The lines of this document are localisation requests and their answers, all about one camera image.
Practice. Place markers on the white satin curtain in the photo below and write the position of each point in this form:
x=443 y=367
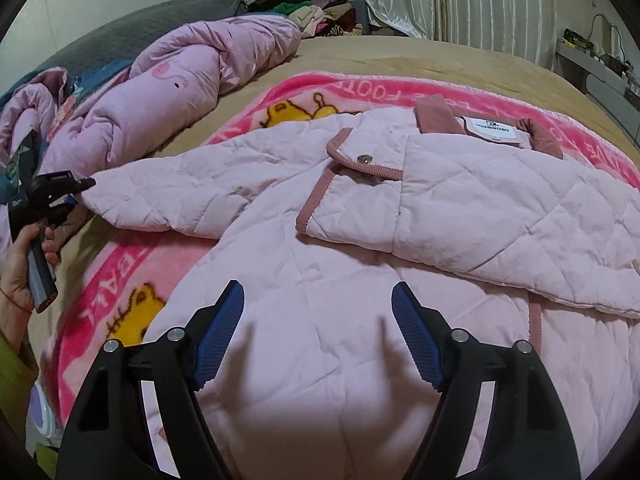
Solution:
x=475 y=5

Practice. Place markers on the pile of clothes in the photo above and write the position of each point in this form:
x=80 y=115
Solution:
x=320 y=7

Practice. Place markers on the person's left forearm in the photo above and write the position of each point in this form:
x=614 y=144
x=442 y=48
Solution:
x=12 y=370

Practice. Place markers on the grey quilted blanket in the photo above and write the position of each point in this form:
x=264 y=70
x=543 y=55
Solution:
x=125 y=30

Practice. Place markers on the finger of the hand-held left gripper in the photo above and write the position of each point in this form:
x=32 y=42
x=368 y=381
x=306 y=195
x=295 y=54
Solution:
x=67 y=183

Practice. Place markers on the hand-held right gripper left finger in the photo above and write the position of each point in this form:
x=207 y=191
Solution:
x=220 y=330

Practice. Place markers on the purple white object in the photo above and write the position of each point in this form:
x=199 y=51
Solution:
x=42 y=410

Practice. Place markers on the pink comforter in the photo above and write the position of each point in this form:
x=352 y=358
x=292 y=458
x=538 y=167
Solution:
x=175 y=90

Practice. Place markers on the pink printed blanket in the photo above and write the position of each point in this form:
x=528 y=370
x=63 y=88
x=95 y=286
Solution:
x=165 y=260

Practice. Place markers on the grey desk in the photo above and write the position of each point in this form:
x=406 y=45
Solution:
x=595 y=75

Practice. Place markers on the person's left hand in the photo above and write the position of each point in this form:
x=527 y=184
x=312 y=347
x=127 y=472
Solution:
x=15 y=270

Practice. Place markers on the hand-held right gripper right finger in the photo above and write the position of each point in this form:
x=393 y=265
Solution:
x=415 y=330

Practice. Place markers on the pink quilted jacket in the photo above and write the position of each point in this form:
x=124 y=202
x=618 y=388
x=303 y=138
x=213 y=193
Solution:
x=350 y=260

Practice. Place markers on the desk clutter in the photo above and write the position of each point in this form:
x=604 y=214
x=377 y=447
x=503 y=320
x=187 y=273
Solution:
x=607 y=47

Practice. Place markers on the beige bed sheet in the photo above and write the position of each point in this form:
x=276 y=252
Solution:
x=400 y=60

